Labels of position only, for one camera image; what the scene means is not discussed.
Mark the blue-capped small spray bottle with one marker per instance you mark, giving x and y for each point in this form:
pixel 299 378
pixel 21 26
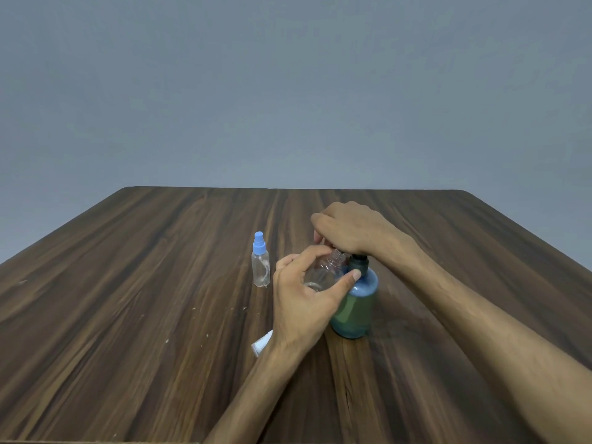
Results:
pixel 261 272

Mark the person's left hand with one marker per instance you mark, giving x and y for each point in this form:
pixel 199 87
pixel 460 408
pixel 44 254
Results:
pixel 300 314

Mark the person's right hand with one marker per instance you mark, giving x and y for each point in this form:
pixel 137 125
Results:
pixel 360 228

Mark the person's right forearm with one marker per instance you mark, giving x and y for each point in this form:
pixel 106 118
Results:
pixel 490 328

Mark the blue green pump bottle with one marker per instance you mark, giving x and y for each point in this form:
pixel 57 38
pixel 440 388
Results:
pixel 354 314

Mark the person's left forearm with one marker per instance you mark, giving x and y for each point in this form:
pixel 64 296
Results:
pixel 259 393

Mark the white spray cap with tube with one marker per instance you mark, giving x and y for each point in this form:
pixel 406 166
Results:
pixel 261 344

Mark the clear small bottle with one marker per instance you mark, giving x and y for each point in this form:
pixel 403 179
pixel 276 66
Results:
pixel 326 272

